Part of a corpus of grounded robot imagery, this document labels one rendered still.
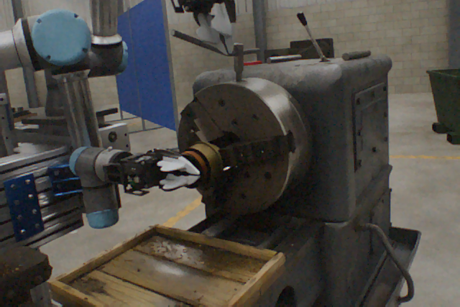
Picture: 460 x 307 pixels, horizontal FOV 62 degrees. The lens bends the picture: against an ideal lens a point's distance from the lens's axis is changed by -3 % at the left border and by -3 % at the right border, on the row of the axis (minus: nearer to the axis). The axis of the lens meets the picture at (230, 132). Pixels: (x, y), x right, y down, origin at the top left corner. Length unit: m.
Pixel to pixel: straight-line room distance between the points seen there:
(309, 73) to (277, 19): 10.31
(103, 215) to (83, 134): 0.22
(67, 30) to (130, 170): 0.32
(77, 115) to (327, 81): 0.62
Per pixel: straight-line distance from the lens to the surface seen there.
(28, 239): 1.27
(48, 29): 0.89
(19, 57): 0.92
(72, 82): 1.05
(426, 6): 10.77
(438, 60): 10.77
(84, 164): 0.95
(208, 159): 0.80
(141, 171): 0.79
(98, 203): 0.97
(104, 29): 1.33
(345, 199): 1.02
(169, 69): 5.78
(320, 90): 0.95
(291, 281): 0.95
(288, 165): 0.85
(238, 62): 0.91
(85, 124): 1.06
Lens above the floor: 1.30
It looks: 11 degrees down
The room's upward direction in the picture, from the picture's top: 5 degrees counter-clockwise
